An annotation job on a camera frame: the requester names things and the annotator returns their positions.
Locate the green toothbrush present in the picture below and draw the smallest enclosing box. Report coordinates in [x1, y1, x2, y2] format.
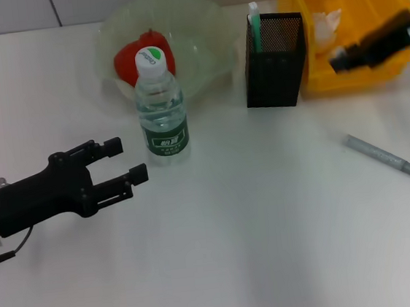
[247, 1, 265, 54]

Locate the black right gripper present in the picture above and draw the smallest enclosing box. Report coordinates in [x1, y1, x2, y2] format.
[324, 5, 410, 75]

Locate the red-orange toy orange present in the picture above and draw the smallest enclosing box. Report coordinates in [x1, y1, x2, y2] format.
[110, 25, 179, 90]

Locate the grey marker pen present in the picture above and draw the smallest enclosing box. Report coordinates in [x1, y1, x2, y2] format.
[342, 127, 410, 190]

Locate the yellow plastic bin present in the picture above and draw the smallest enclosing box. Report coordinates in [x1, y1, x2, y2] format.
[276, 0, 410, 96]

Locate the white paper ball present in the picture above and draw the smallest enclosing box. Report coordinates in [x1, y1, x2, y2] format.
[309, 7, 347, 55]

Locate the black mesh pen holder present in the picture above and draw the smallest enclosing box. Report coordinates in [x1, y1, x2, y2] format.
[237, 9, 313, 112]

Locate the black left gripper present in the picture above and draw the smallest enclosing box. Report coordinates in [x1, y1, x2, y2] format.
[0, 133, 154, 238]

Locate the green glass fruit plate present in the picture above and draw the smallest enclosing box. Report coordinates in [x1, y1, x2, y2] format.
[90, 0, 244, 110]

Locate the clear green-label water bottle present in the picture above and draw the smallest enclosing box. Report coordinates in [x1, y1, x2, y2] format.
[130, 42, 193, 170]

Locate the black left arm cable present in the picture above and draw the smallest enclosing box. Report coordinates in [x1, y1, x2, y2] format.
[0, 225, 38, 270]

